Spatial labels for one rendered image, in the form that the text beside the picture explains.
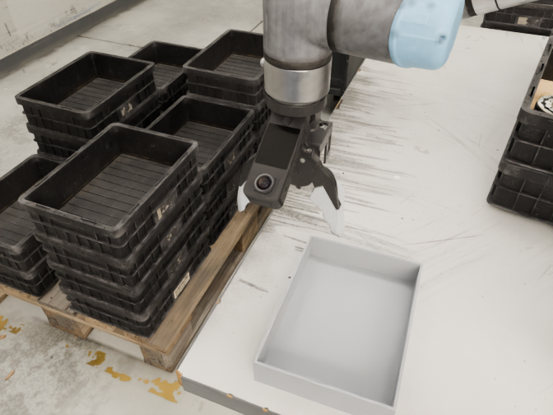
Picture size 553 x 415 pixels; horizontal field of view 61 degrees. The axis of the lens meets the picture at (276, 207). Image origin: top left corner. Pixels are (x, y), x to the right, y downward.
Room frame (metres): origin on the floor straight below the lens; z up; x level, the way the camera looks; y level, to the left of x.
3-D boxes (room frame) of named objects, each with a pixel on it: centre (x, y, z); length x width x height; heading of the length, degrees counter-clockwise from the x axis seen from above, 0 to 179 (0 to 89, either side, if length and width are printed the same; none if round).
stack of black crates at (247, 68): (1.76, 0.14, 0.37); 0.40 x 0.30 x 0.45; 158
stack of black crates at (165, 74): (1.91, 0.50, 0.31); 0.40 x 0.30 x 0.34; 158
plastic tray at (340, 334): (0.45, -0.11, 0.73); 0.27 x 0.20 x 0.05; 160
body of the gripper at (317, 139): (0.51, -0.03, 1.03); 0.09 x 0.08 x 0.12; 160
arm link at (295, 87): (0.50, -0.02, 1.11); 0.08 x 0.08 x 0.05
